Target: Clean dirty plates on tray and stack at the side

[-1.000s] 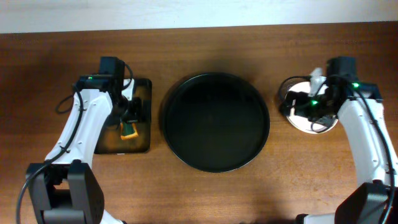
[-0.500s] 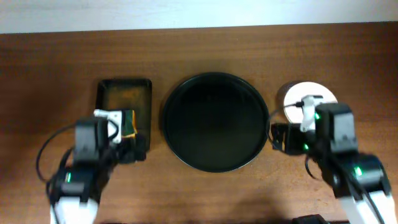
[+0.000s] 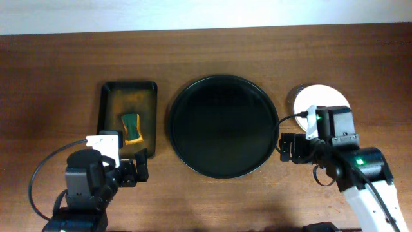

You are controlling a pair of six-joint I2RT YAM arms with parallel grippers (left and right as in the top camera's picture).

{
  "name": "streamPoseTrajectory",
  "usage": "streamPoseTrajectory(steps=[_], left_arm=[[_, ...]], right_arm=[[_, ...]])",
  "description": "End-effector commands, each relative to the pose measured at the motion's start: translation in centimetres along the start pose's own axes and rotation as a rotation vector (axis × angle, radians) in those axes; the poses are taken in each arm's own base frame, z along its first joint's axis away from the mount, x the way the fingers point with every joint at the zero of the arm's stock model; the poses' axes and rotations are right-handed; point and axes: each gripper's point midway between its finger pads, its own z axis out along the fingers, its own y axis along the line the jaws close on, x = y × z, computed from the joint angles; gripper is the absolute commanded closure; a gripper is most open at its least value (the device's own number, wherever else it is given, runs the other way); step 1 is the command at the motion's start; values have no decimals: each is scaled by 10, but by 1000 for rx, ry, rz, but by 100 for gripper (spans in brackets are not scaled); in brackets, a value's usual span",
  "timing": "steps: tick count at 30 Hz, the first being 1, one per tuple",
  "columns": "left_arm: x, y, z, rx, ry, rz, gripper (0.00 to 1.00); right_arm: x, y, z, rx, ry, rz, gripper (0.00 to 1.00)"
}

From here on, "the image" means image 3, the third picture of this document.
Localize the round black tray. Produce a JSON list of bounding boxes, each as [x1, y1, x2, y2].
[[166, 74, 279, 179]]

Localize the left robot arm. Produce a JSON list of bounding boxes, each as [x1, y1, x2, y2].
[[43, 148, 149, 232]]

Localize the rectangular black tray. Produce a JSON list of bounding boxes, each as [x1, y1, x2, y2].
[[97, 81, 158, 159]]

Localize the green and orange sponge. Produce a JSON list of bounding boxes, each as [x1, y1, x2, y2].
[[121, 113, 144, 145]]

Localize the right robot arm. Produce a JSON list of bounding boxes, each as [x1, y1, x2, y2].
[[275, 106, 408, 231]]

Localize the white plate top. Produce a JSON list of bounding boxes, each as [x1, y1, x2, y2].
[[286, 84, 350, 114]]

